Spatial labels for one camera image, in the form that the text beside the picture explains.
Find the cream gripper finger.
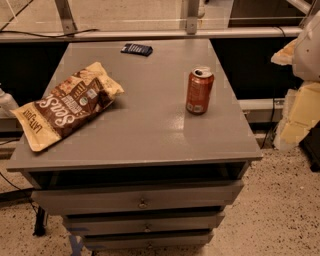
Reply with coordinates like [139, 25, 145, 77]
[271, 39, 297, 66]
[273, 81, 320, 150]

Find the red coke can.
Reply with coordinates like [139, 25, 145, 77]
[186, 66, 214, 115]

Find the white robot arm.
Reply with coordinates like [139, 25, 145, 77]
[271, 11, 320, 150]

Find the blue rxbar blueberry bar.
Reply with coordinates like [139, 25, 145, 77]
[121, 43, 153, 57]

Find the grey drawer cabinet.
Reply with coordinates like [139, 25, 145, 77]
[6, 39, 264, 252]

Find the bottom grey drawer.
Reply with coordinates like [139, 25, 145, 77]
[83, 230, 213, 251]

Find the grey drawer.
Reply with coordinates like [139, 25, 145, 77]
[83, 230, 213, 251]
[32, 180, 244, 215]
[63, 211, 225, 236]

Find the brown chips bag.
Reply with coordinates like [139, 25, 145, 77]
[12, 62, 124, 152]

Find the top grey drawer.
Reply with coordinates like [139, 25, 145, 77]
[32, 180, 244, 215]

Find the middle grey drawer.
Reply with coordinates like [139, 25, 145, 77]
[63, 211, 225, 236]

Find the clear plastic bottle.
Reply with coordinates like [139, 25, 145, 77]
[0, 88, 18, 117]

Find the grey metal rail frame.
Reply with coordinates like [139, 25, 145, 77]
[1, 0, 319, 42]

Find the black floor cable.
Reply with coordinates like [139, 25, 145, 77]
[0, 171, 48, 237]

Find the black cable on rail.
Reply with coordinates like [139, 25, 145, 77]
[0, 28, 100, 39]

